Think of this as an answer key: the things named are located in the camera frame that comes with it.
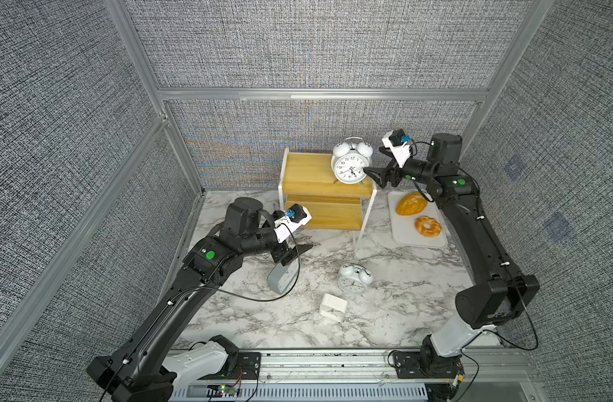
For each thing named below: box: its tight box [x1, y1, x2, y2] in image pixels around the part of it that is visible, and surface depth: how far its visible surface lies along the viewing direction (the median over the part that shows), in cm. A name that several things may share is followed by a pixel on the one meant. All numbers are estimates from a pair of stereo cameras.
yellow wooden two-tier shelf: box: [278, 146, 377, 252], surface depth 79 cm
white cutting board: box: [386, 190, 449, 248], surface depth 109 cm
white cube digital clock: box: [319, 293, 348, 323], surface depth 80 cm
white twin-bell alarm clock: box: [330, 136, 374, 186], surface depth 72 cm
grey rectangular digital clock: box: [266, 257, 299, 296], surface depth 88 cm
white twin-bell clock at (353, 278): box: [337, 262, 374, 295], surface depth 83 cm
